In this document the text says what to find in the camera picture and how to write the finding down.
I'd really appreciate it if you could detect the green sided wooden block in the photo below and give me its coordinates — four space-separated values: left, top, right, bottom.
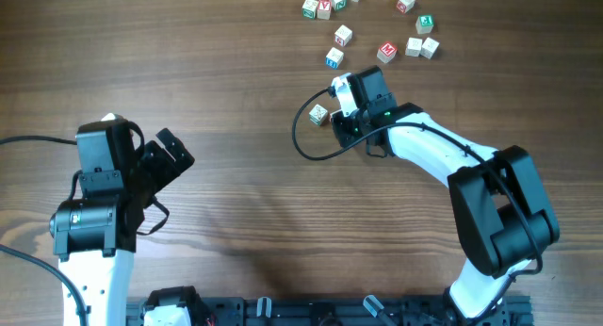
309 105 329 126

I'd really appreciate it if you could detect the red M wooden block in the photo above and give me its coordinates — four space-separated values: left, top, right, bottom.
377 41 398 63

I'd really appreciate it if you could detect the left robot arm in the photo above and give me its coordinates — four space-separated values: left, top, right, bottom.
49 115 194 325

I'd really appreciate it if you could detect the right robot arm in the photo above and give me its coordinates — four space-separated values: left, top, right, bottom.
328 66 561 324

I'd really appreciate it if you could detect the blue sided wooden block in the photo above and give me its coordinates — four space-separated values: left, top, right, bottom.
325 47 344 69

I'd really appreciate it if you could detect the red sided tilted block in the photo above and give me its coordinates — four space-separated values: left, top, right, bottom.
334 24 353 47

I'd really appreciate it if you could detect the plain tilted wooden block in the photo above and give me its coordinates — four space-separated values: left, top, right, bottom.
420 38 439 59

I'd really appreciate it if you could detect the red V wooden block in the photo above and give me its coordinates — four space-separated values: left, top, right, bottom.
317 0 332 20

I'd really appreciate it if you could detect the green letter wooden block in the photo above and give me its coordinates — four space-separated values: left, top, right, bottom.
301 0 318 19

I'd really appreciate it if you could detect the green E wooden block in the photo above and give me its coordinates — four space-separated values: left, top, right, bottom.
416 14 434 35

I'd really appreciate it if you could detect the red sided wooden block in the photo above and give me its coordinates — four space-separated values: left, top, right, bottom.
397 0 416 14

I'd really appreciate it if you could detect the black right camera cable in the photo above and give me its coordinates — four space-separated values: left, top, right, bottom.
291 88 545 318

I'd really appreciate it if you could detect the black camera cable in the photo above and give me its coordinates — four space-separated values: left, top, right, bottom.
291 88 545 318
0 135 89 326

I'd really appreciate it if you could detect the black left camera cable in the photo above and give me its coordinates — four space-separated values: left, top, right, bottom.
0 135 89 326

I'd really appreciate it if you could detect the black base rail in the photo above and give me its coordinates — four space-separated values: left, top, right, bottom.
125 285 533 326

